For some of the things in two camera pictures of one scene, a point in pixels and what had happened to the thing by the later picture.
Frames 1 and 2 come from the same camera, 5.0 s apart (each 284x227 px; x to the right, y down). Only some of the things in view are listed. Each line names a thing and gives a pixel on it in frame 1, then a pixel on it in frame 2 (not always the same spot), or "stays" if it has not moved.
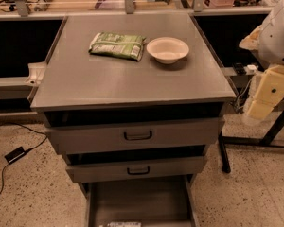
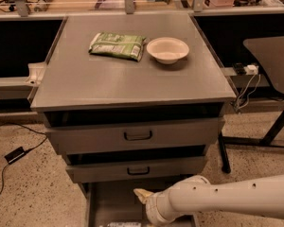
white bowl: [167, 50] stays
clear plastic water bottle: [124, 224] stays
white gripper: [276, 43] to [153, 204]
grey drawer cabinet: [135, 103] stays
